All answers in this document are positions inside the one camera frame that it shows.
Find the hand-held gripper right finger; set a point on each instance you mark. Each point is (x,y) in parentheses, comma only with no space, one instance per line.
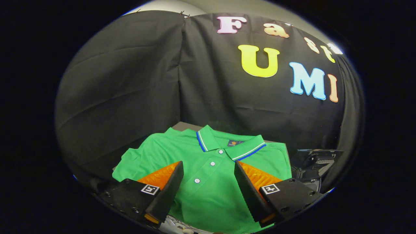
(248,191)

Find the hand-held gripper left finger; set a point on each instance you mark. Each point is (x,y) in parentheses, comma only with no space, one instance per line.
(169,191)

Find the small ceiling light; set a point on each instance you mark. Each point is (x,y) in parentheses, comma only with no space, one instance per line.
(335,48)

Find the grey cabinet box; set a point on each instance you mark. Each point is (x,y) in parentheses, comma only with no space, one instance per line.
(185,126)

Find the black backdrop cloth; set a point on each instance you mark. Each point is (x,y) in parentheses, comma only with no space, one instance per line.
(130,81)

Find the green polo shirt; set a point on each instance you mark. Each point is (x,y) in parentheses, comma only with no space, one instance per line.
(211,195)

